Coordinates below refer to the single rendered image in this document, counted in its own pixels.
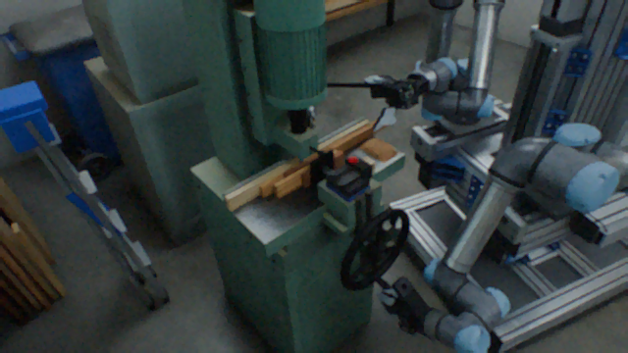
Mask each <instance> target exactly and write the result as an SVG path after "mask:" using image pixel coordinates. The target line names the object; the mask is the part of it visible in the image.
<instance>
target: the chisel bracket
mask: <svg viewBox="0 0 628 353"><path fill-rule="evenodd" d="M274 133H275V141H276V143H278V144H279V145H281V146H282V147H283V148H285V149H286V150H287V151H288V152H290V153H291V154H292V155H294V156H295V157H297V158H298V159H299V160H301V161H303V160H305V159H307V158H308V157H310V156H312V155H314V154H316V153H315V152H313V151H311V150H309V149H308V148H309V147H310V146H311V147H313V148H315V149H317V150H318V134H317V133H316V132H314V131H313V130H311V129H310V128H307V131H306V132H305V133H303V134H293V133H292V132H291V130H290V121H289V120H288V118H286V119H284V120H282V121H280V122H278V123H276V124H274Z"/></svg>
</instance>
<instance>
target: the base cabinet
mask: <svg viewBox="0 0 628 353"><path fill-rule="evenodd" d="M195 189H196V192H197V196H198V199H199V203H200V206H201V210H202V213H203V217H204V220H205V224H206V226H207V230H208V233H209V237H210V239H211V243H212V246H213V250H214V253H215V256H216V260H217V263H218V267H219V270H220V274H221V277H222V281H223V284H224V288H225V290H226V293H227V295H228V296H229V297H230V298H231V299H232V301H233V302H234V303H235V305H236V306H237V307H238V308H239V309H240V310H241V312H242V313H243V314H244V315H245V316H246V318H247V319H248V320H249V321H250V322H251V324H252V325H253V326H254V327H255V328H256V330H257V331H258V332H259V333H260V334H261V335H262V337H263V338H264V339H265V340H266V341H267V343H268V344H269V345H270V346H271V347H272V349H273V350H274V351H275V352H276V353H330V352H331V351H333V350H334V349H335V348H336V347H337V346H338V345H339V344H341V343H342V342H343V341H344V340H345V339H346V338H348V337H349V336H350V335H351V334H352V333H353V332H354V331H356V330H357V329H358V328H359V327H360V326H361V325H363V324H364V323H365V322H366V321H367V320H368V319H370V318H371V317H372V308H373V297H374V286H375V283H374V284H372V285H371V286H369V287H367V288H365V289H363V290H360V291H349V290H347V289H345V288H344V287H343V285H342V284H341V282H340V266H341V262H342V259H343V257H344V254H345V252H346V250H347V248H348V246H349V245H350V243H351V242H352V241H353V239H352V238H350V237H349V236H347V237H346V238H341V237H339V238H338V239H336V240H335V241H334V242H332V243H329V244H328V245H327V246H325V247H324V248H322V249H321V250H319V251H318V252H317V253H315V254H314V255H312V256H311V257H309V258H308V259H307V260H305V261H304V262H303V263H302V264H301V265H299V266H298V267H296V268H295V269H293V270H292V271H291V272H289V273H288V274H286V275H284V274H283V273H282V272H281V271H280V270H279V269H278V268H277V267H276V266H275V265H274V264H273V263H272V262H271V261H270V260H269V259H268V258H267V257H266V256H265V255H264V254H263V253H262V252H261V251H260V250H259V249H258V248H257V247H256V246H255V245H254V244H253V243H252V242H251V241H249V240H248V239H247V238H246V237H245V236H244V235H243V234H242V233H241V232H240V231H239V230H238V229H237V228H236V227H235V226H234V225H233V224H232V223H231V222H230V221H229V220H228V219H227V218H226V217H225V216H224V215H223V214H222V212H221V211H220V210H219V209H218V208H217V207H216V206H215V205H214V204H213V203H212V202H211V201H210V200H209V199H208V198H207V197H206V196H205V195H204V194H203V193H202V192H201V191H200V190H199V189H198V188H197V187H196V186H195ZM360 265H361V260H360V249H359V250H358V252H357V254H356V256H355V258H354V260H353V263H352V266H351V269H350V276H352V275H353V274H354V272H355V271H356V270H357V269H358V268H359V267H360Z"/></svg>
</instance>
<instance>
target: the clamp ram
mask: <svg viewBox="0 0 628 353"><path fill-rule="evenodd" d="M309 166H310V183H311V184H312V185H315V184H316V183H318V182H320V181H321V180H323V179H325V178H326V176H327V175H328V174H330V173H332V172H333V171H334V170H335V163H334V152H333V151H332V150H331V151H329V152H327V153H325V154H324V156H323V157H318V158H317V159H315V160H313V161H311V162H310V163H309Z"/></svg>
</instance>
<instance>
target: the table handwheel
mask: <svg viewBox="0 0 628 353"><path fill-rule="evenodd" d="M392 218H399V219H400V222H401V227H400V233H399V236H398V239H397V241H396V242H395V244H394V245H387V244H386V243H385V242H383V241H382V235H383V228H384V223H385V222H387V221H388V220H389V219H392ZM376 229H377V236H376V239H371V238H370V237H369V236H370V235H371V234H372V233H373V232H374V231H375V230H376ZM409 231H410V219H409V216H408V214H407V213H406V212H405V211H404V210H402V209H400V208H390V209H388V210H386V211H384V212H382V213H381V214H379V215H378V216H376V217H375V218H374V219H372V220H371V221H370V222H369V223H368V224H367V225H366V226H365V227H364V228H363V229H362V230H360V231H359V233H358V229H357V230H355V231H354V232H353V233H351V234H350V235H349V237H350V238H352V239H353V241H352V242H351V243H350V245H349V246H348V248H347V250H346V252H345V254H344V257H343V259H342V262H341V266H340V282H341V284H342V285H343V287H344V288H345V289H347V290H349V291H360V290H363V289H365V288H367V287H369V286H371V285H372V284H374V283H375V282H376V281H375V280H374V278H375V276H379V277H382V276H383V275H384V273H385V272H386V271H387V270H388V269H389V268H390V267H391V265H392V264H393V263H394V261H395V260H396V258H397V257H398V255H399V254H400V252H401V250H402V248H403V246H404V244H405V242H406V239H407V238H408V234H409ZM361 246H363V247H364V248H365V253H366V255H368V257H367V258H366V259H365V260H364V262H363V263H362V264H361V265H360V267H359V268H358V269H357V270H356V271H355V272H354V274H353V275H352V276H350V269H351V266H352V263H353V260H354V258H355V256H356V254H357V252H358V250H359V249H360V247H361ZM390 250H391V252H390V254H389V255H388V256H387V258H386V259H385V257H386V255H387V253H388V251H390ZM384 259H385V262H384V263H383V264H382V265H381V266H380V267H379V268H378V269H377V270H376V271H375V272H374V273H373V274H371V275H369V276H368V277H366V278H365V279H363V280H360V281H355V280H356V279H357V278H358V277H359V275H360V274H361V273H362V272H363V271H364V269H365V268H366V267H367V266H368V265H369V264H370V263H371V262H372V260H374V261H375V262H381V261H383V260H384Z"/></svg>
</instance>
